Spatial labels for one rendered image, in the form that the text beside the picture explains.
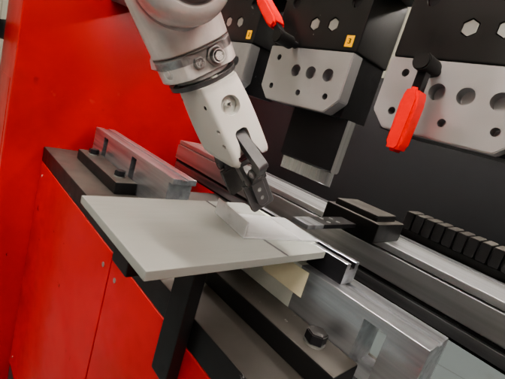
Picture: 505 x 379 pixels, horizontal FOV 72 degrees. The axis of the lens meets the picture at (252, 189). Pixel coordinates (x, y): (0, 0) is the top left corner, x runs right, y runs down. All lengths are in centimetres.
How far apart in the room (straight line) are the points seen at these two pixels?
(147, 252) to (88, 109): 93
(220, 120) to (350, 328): 29
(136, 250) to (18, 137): 91
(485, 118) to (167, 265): 32
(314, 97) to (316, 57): 5
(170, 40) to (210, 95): 6
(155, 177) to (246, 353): 49
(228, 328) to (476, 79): 40
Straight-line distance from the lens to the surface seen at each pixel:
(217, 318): 51
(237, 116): 37
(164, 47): 37
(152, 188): 84
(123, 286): 67
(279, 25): 54
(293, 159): 55
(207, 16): 30
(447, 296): 70
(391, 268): 73
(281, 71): 55
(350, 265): 49
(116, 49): 125
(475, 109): 40
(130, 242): 36
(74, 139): 125
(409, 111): 38
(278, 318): 49
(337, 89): 47
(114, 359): 73
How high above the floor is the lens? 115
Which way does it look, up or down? 12 degrees down
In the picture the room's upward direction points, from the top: 17 degrees clockwise
